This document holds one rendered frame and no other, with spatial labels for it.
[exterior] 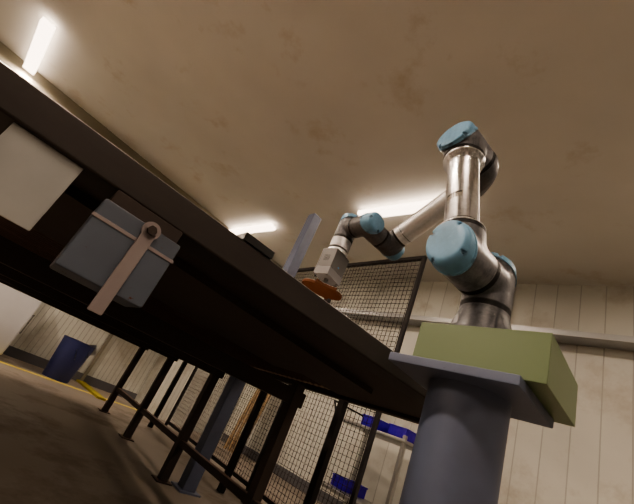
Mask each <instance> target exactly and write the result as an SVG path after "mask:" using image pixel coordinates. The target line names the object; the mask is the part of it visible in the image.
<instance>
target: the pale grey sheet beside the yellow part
mask: <svg viewBox="0 0 634 504"><path fill-rule="evenodd" d="M82 171H83V168H81V167H80V166H78V165H77V164H76V163H74V162H73V161H71V160H70V159H68V158H67V157H65V156H64V155H62V154H61V153H59V152H58V151H56V150H55V149H53V148H52V147H50V146H49V145H47V144H46V143H44V142H43V141H41V140H40V139H38V138H37V137H35V136H34V135H32V134H31V133H30V132H28V131H27V130H25V129H24V128H22V127H21V126H19V125H18V124H16V123H15V122H13V123H12V124H11V125H10V126H9V127H8V128H7V129H6V130H5V131H4V132H3V133H2V134H1V135H0V216H2V217H4V218H5V219H7V220H9V221H11V222H13V223H15V224H16V225H18V226H20V227H22V228H24V229H26V230H27V231H30V230H31V229H32V228H33V227H34V225H35V224H36V223H37V222H38V221H39V220H40V219H41V217H42V216H43V215H44V214H45V213H46V212H47V211H48V209H49V208H50V207H51V206H52V205H53V204H54V203H55V201H56V200H57V199H58V198H59V197H60V196H61V195H62V193H63V192H64V191H65V190H66V189H67V188H68V187H69V186H70V184H71V183H72V182H73V181H74V180H75V179H76V178H77V176H78V175H79V174H80V173H81V172H82Z"/></svg>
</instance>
